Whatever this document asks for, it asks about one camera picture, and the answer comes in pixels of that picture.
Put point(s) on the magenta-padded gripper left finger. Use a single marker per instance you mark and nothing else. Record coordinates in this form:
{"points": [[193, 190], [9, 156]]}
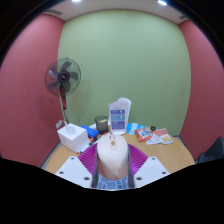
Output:
{"points": [[76, 170]]}

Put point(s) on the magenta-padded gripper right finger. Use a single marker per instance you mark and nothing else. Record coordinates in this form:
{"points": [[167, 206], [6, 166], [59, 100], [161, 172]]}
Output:
{"points": [[150, 170]]}

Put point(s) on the cream computer mouse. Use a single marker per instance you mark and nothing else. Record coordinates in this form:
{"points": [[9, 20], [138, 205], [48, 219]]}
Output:
{"points": [[112, 156]]}

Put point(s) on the red-capped whiteboard marker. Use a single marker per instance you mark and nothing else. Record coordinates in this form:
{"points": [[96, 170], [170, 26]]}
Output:
{"points": [[86, 146]]}

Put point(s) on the white snack packet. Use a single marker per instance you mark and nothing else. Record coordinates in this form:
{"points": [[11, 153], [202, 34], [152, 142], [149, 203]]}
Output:
{"points": [[154, 139]]}

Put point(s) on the white tissue box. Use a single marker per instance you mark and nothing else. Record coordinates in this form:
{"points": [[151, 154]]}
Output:
{"points": [[74, 138]]}

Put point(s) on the red snack packet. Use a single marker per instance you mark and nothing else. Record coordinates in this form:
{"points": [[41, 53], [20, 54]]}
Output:
{"points": [[143, 134]]}

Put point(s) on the orange snack packet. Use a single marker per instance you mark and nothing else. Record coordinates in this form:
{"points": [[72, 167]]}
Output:
{"points": [[165, 136]]}

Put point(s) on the small blue box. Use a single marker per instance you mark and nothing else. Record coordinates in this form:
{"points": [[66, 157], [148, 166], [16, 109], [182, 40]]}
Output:
{"points": [[90, 130]]}

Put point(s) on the blue snack packet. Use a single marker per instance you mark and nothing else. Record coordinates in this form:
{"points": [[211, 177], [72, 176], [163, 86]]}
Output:
{"points": [[132, 128]]}

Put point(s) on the dark mesh pen cup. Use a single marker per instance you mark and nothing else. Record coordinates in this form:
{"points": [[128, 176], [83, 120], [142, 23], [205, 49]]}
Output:
{"points": [[101, 125]]}

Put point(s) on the black standing fan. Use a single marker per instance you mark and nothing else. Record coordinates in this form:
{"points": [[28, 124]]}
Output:
{"points": [[62, 76]]}

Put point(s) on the round ceiling light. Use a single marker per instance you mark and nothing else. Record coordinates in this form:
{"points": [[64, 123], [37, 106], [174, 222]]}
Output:
{"points": [[76, 1], [162, 2]]}

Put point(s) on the white wall socket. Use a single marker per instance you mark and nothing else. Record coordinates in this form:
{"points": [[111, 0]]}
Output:
{"points": [[59, 124]]}

